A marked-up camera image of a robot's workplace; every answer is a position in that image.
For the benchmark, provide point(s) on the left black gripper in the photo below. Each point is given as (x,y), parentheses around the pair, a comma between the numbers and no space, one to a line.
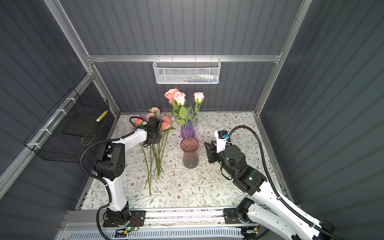
(158,138)

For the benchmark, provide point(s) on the pink red glass vase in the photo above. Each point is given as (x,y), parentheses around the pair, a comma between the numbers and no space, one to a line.
(189,153)

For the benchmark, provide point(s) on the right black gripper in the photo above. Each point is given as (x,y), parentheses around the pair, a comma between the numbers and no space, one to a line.
(212,152)

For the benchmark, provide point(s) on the light pink rose stem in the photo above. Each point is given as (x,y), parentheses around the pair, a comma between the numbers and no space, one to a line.
(181,114)

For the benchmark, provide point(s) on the blue purple glass vase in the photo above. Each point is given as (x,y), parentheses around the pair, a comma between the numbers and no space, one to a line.
(188,130)

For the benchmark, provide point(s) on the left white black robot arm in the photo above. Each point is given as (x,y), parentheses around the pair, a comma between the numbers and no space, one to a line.
(110,165)

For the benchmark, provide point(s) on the black wire mesh basket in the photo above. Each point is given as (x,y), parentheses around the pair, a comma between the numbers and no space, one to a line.
(71,129)

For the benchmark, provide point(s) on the bunch of artificial flowers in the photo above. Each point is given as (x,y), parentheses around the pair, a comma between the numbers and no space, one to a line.
(154,153)

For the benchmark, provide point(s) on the floral patterned table mat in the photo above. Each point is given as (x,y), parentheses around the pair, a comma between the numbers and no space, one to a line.
(203,186)

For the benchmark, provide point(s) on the coral pink rose stem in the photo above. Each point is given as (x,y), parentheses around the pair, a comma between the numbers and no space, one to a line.
(170,96)

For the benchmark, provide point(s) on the yellow green marker pen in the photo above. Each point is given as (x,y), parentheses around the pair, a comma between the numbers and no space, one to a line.
(101,116)

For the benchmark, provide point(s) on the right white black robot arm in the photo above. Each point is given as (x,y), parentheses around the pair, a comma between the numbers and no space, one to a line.
(263,205)

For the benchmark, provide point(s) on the pale pink rose stem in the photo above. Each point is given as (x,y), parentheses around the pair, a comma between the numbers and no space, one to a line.
(198,100)

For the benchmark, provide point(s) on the white wire mesh basket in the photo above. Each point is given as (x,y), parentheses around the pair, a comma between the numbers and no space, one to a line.
(169,72)

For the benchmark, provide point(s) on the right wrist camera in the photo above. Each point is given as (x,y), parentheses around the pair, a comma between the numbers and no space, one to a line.
(221,139)

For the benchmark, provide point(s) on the tubes in white basket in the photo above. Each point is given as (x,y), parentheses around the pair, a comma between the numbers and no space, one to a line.
(203,78)

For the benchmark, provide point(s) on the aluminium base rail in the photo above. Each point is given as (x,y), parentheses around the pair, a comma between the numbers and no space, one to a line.
(175,224)

